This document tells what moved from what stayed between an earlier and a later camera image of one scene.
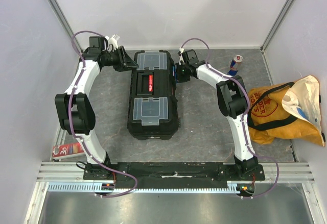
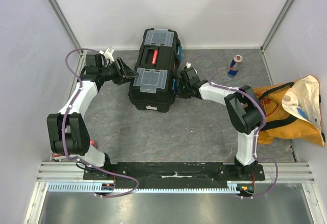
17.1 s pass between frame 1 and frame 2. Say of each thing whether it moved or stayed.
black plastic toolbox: moved
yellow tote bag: stayed
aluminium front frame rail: stayed
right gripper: moved
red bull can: stayed
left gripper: moved
